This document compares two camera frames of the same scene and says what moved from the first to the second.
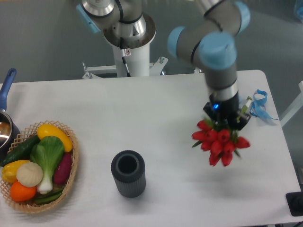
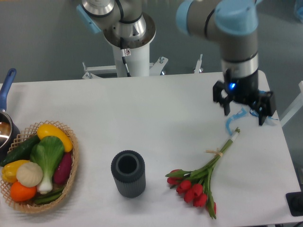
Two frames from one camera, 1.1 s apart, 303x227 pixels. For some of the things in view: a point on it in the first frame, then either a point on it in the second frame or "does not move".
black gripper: (227, 112) to (244, 90)
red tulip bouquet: (220, 142) to (195, 185)
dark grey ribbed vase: (128, 168) does not move
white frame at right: (295, 106) does not move
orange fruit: (19, 193) does not move
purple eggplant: (63, 170) does not move
